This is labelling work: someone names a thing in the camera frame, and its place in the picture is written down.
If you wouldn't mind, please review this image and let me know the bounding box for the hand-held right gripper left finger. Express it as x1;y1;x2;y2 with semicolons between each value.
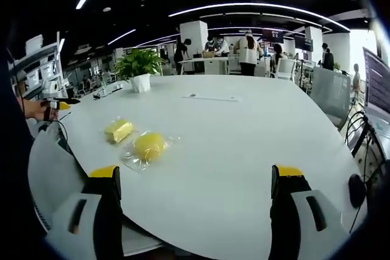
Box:
45;164;124;260

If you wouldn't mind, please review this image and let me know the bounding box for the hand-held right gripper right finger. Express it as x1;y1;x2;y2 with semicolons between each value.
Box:
268;164;351;260

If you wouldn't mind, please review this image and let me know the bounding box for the rectangular yellow silicone block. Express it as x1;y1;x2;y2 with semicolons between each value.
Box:
100;116;144;147

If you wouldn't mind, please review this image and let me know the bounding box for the round yellow silicone block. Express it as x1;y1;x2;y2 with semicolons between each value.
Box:
120;130;181;175

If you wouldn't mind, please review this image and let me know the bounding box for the person's left hand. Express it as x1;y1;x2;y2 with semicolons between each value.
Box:
24;99;60;121

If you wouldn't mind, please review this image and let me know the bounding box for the white storage shelf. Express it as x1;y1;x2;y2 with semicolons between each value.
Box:
9;31;67;101

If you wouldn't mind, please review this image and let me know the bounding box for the green potted plant white pot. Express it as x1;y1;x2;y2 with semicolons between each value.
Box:
114;48;166;93

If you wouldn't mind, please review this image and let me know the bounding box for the grey mesh office chair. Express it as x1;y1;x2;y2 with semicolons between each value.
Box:
310;66;352;132

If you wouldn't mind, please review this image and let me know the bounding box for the white office desk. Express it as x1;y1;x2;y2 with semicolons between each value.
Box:
177;55;230;76

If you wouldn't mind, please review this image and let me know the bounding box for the white mesh office chair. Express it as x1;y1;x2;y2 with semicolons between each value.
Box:
275;58;297;81

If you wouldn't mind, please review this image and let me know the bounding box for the laptop with lit screen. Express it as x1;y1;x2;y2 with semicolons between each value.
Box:
361;46;390;151

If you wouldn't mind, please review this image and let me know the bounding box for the thin black cable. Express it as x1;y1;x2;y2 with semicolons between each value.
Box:
55;119;74;155

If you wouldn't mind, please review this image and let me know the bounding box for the black round device with cable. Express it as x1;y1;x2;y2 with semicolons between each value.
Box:
348;174;368;234

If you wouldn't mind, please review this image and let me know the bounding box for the bundle of black cables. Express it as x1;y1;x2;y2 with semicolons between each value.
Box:
344;110;388;188

